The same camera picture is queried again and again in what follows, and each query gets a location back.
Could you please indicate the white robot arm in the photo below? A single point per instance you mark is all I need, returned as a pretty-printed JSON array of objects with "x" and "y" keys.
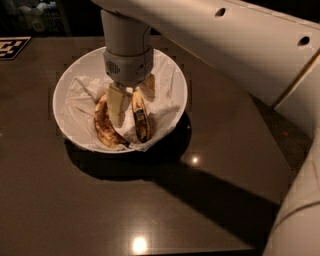
[{"x": 275, "y": 57}]

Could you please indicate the white paper towel liner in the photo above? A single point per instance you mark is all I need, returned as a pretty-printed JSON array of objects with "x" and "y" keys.
[{"x": 166, "y": 86}]

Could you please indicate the straight banana with blue sticker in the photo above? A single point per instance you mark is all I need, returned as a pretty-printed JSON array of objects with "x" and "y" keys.
[{"x": 142, "y": 126}]

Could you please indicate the brown spotted curved banana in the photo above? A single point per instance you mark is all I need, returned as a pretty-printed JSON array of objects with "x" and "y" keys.
[{"x": 104, "y": 128}]

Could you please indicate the bottles on background shelf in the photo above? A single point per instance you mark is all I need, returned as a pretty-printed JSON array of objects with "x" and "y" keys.
[{"x": 37, "y": 17}]

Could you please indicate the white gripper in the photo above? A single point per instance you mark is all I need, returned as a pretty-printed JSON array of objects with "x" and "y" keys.
[{"x": 130, "y": 69}]

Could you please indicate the black white fiducial marker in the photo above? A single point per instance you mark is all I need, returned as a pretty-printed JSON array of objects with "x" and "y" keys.
[{"x": 10, "y": 47}]

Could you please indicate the white bowl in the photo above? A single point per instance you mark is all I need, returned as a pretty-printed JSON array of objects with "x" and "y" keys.
[{"x": 66, "y": 86}]

